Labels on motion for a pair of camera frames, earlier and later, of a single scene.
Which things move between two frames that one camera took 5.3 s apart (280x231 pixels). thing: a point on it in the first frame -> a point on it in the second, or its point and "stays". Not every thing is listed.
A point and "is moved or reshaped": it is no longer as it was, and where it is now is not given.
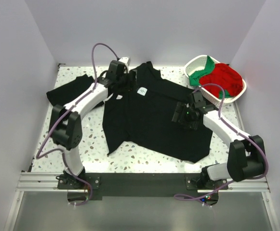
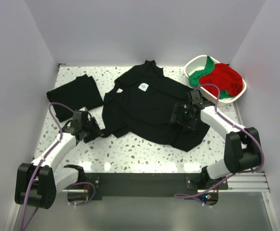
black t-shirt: (139, 118) is moved or reshaped
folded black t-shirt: (69, 92) stays
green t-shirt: (194, 78) stays
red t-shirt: (225, 75) stays
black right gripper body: (177, 112) stays
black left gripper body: (132, 78) -> (91, 131)
